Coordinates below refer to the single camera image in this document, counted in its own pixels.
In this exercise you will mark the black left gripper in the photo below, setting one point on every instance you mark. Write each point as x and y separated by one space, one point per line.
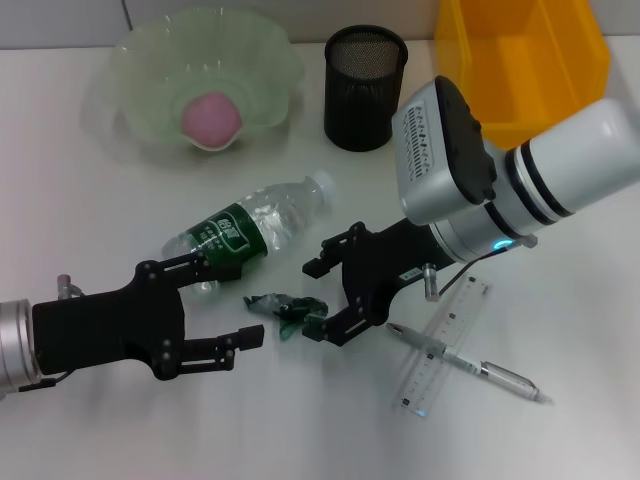
110 330

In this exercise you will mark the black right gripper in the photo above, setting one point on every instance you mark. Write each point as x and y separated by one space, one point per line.
385 265

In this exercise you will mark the green plastic wrapper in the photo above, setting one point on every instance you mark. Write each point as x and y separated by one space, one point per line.
280 307

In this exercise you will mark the clear green-label water bottle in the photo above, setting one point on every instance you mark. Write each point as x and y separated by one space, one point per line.
280 210

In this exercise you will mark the pink peach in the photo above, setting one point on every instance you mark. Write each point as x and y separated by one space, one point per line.
210 120

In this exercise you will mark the clear plastic ruler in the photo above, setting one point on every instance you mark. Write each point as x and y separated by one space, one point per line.
425 380

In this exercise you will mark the clear grey pen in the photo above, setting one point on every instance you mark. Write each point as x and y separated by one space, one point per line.
500 372

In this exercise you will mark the black mesh pen holder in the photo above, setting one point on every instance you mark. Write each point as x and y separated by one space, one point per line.
360 110

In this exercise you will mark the translucent green fruit plate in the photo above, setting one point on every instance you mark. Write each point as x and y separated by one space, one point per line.
150 75

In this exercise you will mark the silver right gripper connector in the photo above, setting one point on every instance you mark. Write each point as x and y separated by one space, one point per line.
431 282

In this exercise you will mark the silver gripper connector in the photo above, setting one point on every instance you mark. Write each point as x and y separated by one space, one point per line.
431 282
67 286

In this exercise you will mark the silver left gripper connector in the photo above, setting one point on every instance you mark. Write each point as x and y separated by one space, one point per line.
67 286

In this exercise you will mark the yellow plastic bin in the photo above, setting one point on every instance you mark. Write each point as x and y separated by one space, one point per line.
520 60

